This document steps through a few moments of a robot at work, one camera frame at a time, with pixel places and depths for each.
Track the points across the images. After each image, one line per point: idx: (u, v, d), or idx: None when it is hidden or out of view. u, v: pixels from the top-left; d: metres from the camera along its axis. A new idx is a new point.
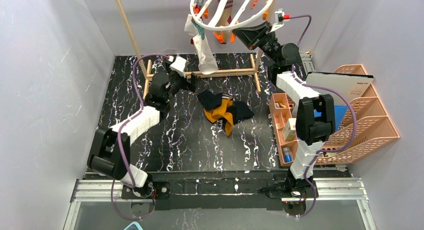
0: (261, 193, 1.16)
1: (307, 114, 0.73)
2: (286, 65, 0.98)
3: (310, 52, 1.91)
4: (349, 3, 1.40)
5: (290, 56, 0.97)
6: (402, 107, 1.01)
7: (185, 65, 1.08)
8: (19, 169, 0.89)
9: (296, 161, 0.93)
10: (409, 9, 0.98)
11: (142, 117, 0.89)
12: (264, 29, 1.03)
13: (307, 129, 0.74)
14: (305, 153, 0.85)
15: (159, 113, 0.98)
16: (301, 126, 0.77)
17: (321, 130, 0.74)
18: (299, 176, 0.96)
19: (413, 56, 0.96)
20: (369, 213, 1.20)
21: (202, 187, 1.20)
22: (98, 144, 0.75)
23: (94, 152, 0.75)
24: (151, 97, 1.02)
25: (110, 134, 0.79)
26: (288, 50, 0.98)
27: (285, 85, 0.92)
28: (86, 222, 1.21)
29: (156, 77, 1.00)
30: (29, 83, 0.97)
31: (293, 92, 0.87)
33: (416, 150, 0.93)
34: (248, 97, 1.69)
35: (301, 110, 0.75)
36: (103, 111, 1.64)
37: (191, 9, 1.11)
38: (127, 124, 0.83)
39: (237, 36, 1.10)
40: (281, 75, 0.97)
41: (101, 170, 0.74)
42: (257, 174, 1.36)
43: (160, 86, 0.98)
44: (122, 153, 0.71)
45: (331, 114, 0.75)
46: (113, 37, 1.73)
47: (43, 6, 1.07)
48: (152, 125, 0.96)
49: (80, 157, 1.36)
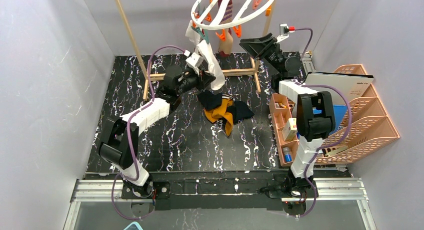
0: (261, 193, 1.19)
1: (306, 110, 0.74)
2: (289, 77, 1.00)
3: (310, 52, 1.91)
4: (349, 4, 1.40)
5: (294, 68, 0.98)
6: (402, 107, 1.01)
7: (198, 60, 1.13)
8: (19, 169, 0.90)
9: (296, 159, 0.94)
10: (409, 8, 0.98)
11: (153, 108, 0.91)
12: (272, 42, 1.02)
13: (306, 124, 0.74)
14: (304, 149, 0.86)
15: (169, 106, 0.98)
16: (301, 122, 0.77)
17: (321, 125, 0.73)
18: (299, 175, 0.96)
19: (413, 55, 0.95)
20: (369, 213, 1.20)
21: (202, 188, 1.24)
22: (107, 132, 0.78)
23: (103, 140, 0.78)
24: (162, 90, 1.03)
25: (120, 123, 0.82)
26: (292, 62, 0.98)
27: (287, 89, 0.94)
28: (86, 223, 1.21)
29: (169, 69, 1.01)
30: (29, 83, 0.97)
31: (293, 93, 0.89)
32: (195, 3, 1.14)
33: (416, 150, 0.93)
34: (249, 97, 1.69)
35: (300, 106, 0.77)
36: (103, 111, 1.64)
37: (192, 16, 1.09)
38: (137, 114, 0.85)
39: (243, 48, 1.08)
40: (283, 82, 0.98)
41: (109, 157, 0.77)
42: (257, 174, 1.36)
43: (172, 79, 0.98)
44: (130, 143, 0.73)
45: (331, 109, 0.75)
46: (113, 37, 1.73)
47: (43, 5, 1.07)
48: (162, 117, 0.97)
49: (80, 157, 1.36)
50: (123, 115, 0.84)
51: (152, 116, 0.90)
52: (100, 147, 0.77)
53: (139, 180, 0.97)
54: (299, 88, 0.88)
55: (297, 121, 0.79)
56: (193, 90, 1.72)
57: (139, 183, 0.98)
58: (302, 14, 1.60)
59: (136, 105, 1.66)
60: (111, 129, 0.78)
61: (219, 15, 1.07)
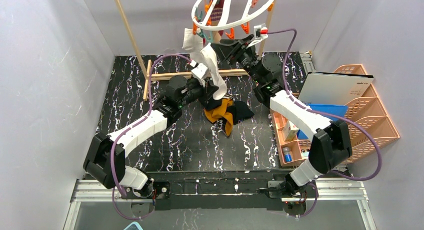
0: (261, 193, 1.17)
1: (326, 148, 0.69)
2: (274, 77, 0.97)
3: (310, 52, 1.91)
4: (349, 4, 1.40)
5: (274, 66, 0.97)
6: (402, 108, 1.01)
7: (205, 72, 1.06)
8: (19, 169, 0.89)
9: (301, 173, 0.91)
10: (409, 9, 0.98)
11: (147, 123, 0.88)
12: (241, 45, 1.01)
13: (327, 163, 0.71)
14: (316, 174, 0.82)
15: (167, 120, 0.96)
16: (318, 158, 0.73)
17: (336, 161, 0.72)
18: (301, 183, 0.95)
19: (413, 56, 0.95)
20: (369, 213, 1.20)
21: (202, 188, 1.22)
22: (94, 151, 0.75)
23: (89, 157, 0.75)
24: (163, 100, 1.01)
25: (107, 141, 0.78)
26: (268, 61, 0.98)
27: (288, 112, 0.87)
28: (86, 223, 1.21)
29: (175, 79, 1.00)
30: (29, 83, 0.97)
31: (298, 120, 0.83)
32: (193, 9, 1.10)
33: (416, 150, 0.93)
34: (248, 97, 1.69)
35: (316, 142, 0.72)
36: (103, 111, 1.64)
37: (193, 21, 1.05)
38: (128, 132, 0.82)
39: (215, 50, 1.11)
40: (275, 98, 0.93)
41: (95, 175, 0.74)
42: (257, 174, 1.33)
43: (175, 89, 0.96)
44: (112, 168, 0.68)
45: (347, 140, 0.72)
46: (113, 37, 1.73)
47: (42, 6, 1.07)
48: (157, 131, 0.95)
49: (80, 157, 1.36)
50: (111, 133, 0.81)
51: (146, 132, 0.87)
52: (86, 166, 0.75)
53: (137, 184, 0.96)
54: (301, 111, 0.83)
55: (312, 154, 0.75)
56: None
57: (138, 186, 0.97)
58: (302, 14, 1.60)
59: (136, 105, 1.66)
60: (97, 148, 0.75)
61: (224, 17, 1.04)
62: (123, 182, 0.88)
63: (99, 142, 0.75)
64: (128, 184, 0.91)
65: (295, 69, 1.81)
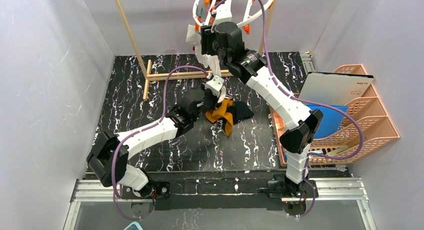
0: (261, 193, 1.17)
1: (301, 141, 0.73)
2: (233, 38, 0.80)
3: (310, 52, 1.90)
4: (349, 4, 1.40)
5: (233, 29, 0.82)
6: (402, 107, 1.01)
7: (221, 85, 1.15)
8: (18, 169, 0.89)
9: (291, 168, 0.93)
10: (408, 8, 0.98)
11: (157, 129, 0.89)
12: (202, 29, 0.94)
13: (299, 148, 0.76)
14: (299, 160, 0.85)
15: (177, 130, 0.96)
16: (292, 144, 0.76)
17: (307, 141, 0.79)
18: (298, 180, 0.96)
19: (412, 55, 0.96)
20: (369, 213, 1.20)
21: (202, 187, 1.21)
22: (99, 147, 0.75)
23: (94, 152, 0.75)
24: (177, 109, 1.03)
25: (114, 140, 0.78)
26: (222, 26, 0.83)
27: (270, 96, 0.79)
28: (86, 223, 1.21)
29: (192, 92, 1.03)
30: (29, 83, 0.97)
31: (278, 106, 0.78)
32: (193, 7, 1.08)
33: (416, 150, 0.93)
34: (248, 97, 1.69)
35: (295, 134, 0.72)
36: (103, 111, 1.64)
37: (196, 22, 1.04)
38: (136, 134, 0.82)
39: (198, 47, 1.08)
40: (258, 78, 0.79)
41: (96, 171, 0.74)
42: (257, 174, 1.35)
43: (191, 101, 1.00)
44: (113, 169, 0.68)
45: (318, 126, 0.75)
46: (113, 37, 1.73)
47: (42, 5, 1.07)
48: (164, 140, 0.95)
49: (80, 157, 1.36)
50: (120, 132, 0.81)
51: (153, 138, 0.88)
52: (89, 159, 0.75)
53: (137, 186, 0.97)
54: (285, 99, 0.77)
55: (286, 139, 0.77)
56: (186, 85, 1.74)
57: (136, 188, 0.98)
58: (302, 14, 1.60)
59: (136, 105, 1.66)
60: (103, 145, 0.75)
61: None
62: (123, 181, 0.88)
63: (106, 139, 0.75)
64: (130, 184, 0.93)
65: (294, 69, 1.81)
